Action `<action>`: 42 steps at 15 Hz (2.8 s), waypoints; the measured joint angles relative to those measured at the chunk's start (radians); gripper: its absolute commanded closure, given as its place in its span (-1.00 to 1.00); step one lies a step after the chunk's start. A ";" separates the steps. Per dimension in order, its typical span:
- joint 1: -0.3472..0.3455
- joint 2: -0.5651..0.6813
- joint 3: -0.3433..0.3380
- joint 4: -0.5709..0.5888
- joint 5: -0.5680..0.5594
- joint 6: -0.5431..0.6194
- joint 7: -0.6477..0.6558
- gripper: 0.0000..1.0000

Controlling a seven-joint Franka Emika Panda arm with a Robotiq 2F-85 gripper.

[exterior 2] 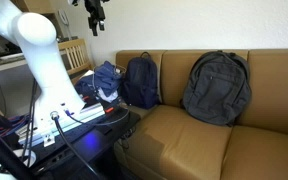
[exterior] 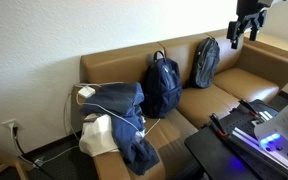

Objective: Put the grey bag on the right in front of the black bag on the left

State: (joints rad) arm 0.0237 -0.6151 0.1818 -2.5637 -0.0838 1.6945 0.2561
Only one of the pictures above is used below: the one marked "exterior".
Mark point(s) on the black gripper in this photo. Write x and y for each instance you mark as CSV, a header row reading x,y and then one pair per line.
x,y
249,8

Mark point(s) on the grey backpack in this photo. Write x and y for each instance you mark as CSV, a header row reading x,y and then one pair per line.
x,y
204,65

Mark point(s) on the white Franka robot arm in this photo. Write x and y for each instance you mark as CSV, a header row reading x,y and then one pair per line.
x,y
284,126

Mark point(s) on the light wooden side table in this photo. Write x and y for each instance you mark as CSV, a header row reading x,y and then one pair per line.
x,y
277,43

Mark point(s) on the tan leather sofa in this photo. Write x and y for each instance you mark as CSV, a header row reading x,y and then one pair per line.
x,y
244,85

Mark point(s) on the dark navy backpack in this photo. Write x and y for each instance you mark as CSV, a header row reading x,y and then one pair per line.
x,y
162,86

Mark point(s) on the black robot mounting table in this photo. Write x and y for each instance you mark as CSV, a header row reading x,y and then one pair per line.
x,y
210,156

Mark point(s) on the blue clothing pile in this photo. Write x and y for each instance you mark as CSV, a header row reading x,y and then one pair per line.
x,y
124,100

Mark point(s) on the white power adapter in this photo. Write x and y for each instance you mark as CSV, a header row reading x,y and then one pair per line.
x,y
86,92

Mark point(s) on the light wooden chair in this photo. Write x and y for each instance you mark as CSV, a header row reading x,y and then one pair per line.
x,y
19,166

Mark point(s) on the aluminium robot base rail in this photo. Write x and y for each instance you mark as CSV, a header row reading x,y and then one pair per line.
x,y
250,140

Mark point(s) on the white wall outlet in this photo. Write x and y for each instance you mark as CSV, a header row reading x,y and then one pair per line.
x,y
10,124

